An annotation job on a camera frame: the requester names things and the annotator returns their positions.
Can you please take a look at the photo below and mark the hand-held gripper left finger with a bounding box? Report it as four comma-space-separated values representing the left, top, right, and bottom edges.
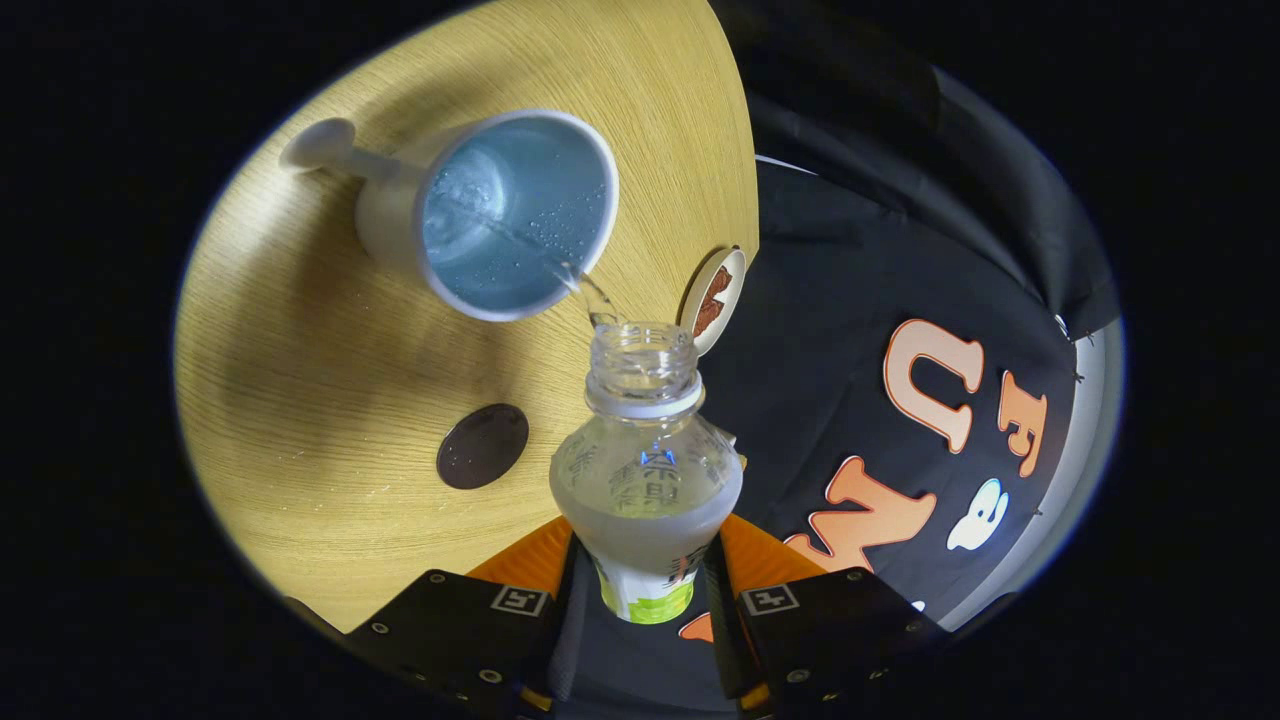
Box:
345, 515, 581, 720

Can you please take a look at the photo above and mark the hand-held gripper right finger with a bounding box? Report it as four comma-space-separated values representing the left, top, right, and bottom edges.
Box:
705, 512, 946, 719

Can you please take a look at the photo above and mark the dark round coaster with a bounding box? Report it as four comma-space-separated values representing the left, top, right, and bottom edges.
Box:
436, 403, 530, 491

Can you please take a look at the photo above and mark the clear plastic juice bottle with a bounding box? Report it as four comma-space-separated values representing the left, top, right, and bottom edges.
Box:
549, 322, 745, 625

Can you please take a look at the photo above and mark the white cup with handle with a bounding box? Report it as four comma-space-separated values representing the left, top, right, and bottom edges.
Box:
280, 108, 620, 323

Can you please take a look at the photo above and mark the wooden table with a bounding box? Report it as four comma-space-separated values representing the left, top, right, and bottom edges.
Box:
174, 0, 761, 633

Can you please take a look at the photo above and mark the black backdrop cloth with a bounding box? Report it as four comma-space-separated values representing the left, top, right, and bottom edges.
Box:
540, 0, 1121, 720

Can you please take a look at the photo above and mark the round beige plate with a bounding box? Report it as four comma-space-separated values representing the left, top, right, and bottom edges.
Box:
678, 247, 748, 357

